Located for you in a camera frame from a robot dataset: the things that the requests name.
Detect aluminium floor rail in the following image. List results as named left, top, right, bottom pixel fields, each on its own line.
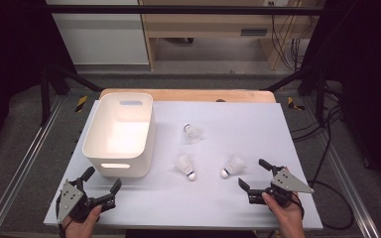
left=0, top=95, right=64, bottom=238
left=302, top=98, right=381, bottom=238

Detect small grey box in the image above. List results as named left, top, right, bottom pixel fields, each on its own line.
left=240, top=28, right=269, bottom=37

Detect black horizontal frame bar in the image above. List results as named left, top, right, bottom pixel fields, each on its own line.
left=45, top=4, right=325, bottom=16

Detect hanging black desk cables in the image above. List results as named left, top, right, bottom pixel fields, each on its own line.
left=270, top=14, right=310, bottom=71

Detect person's left hand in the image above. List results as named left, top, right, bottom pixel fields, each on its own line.
left=63, top=204, right=103, bottom=238

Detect black metal stand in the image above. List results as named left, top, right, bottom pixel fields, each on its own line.
left=40, top=62, right=104, bottom=127
left=263, top=63, right=327, bottom=127

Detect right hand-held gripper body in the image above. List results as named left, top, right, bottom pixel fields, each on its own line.
left=247, top=168, right=315, bottom=209

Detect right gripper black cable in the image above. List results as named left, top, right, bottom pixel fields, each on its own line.
left=292, top=192, right=306, bottom=221

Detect white feather shuttlecock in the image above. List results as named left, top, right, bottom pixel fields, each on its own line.
left=220, top=155, right=248, bottom=179
left=174, top=153, right=197, bottom=181
left=183, top=123, right=203, bottom=145

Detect white plastic storage bin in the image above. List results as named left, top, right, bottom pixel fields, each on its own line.
left=81, top=91, right=157, bottom=179

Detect wooden desk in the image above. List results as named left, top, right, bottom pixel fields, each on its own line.
left=138, top=0, right=325, bottom=71

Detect wooden table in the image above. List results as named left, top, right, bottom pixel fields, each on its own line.
left=98, top=87, right=277, bottom=104

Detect black curtain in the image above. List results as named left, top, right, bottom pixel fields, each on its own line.
left=306, top=0, right=381, bottom=194
left=0, top=0, right=77, bottom=162

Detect yellow black floor tape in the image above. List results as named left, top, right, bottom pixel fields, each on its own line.
left=287, top=96, right=307, bottom=112
left=74, top=95, right=89, bottom=113

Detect white cabinet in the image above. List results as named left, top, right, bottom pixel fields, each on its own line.
left=45, top=0, right=150, bottom=65

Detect person's right hand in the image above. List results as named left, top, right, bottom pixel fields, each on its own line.
left=261, top=191, right=306, bottom=233

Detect bundle of black floor cables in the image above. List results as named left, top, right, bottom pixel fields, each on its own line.
left=291, top=105, right=345, bottom=144

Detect black floor cable loop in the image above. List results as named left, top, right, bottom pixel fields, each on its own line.
left=307, top=108, right=356, bottom=231

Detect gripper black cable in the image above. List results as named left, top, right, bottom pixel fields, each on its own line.
left=56, top=196, right=67, bottom=238
left=292, top=192, right=306, bottom=221

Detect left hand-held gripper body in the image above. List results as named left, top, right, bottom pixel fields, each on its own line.
left=56, top=178, right=118, bottom=224

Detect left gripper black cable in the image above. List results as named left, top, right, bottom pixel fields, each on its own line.
left=56, top=196, right=67, bottom=238

